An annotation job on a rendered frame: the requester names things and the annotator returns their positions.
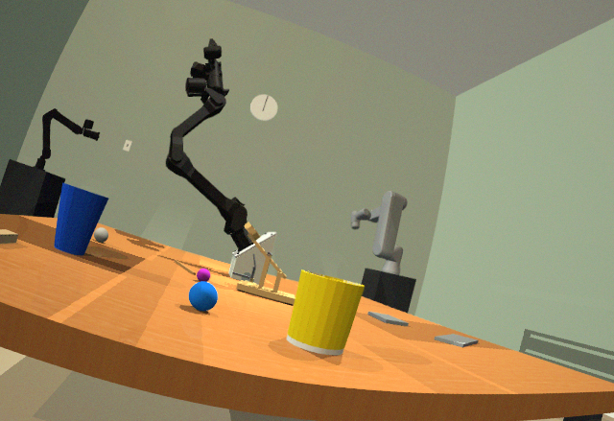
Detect blue tapered cup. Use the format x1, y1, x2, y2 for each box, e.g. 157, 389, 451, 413
54, 183, 108, 255

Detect yellow mug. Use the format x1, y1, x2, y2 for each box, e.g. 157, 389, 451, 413
286, 270, 365, 356

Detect blue ball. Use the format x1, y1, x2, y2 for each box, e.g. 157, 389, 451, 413
189, 281, 219, 311

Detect magenta ball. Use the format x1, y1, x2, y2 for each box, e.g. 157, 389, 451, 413
197, 269, 210, 282

